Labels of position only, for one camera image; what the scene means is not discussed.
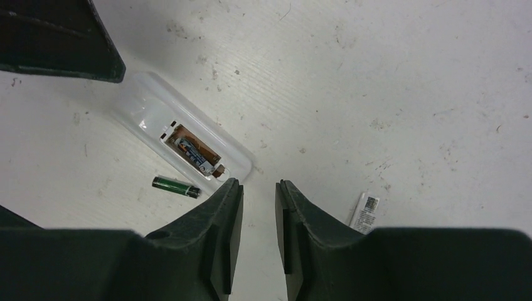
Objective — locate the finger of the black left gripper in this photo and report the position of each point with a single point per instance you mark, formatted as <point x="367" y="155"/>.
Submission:
<point x="58" y="39"/>

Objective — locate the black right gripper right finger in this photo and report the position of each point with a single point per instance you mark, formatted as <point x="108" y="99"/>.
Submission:
<point x="323" y="259"/>

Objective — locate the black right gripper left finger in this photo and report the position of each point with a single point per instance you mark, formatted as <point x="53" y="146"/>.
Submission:
<point x="191" y="258"/>

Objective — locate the green AAA battery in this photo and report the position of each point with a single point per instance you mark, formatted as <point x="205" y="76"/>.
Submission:
<point x="177" y="187"/>

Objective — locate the blue AAA battery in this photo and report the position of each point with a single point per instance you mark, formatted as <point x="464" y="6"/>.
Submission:
<point x="195" y="156"/>

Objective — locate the white remote control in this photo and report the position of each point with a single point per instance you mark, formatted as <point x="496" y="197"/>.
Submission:
<point x="158" y="115"/>

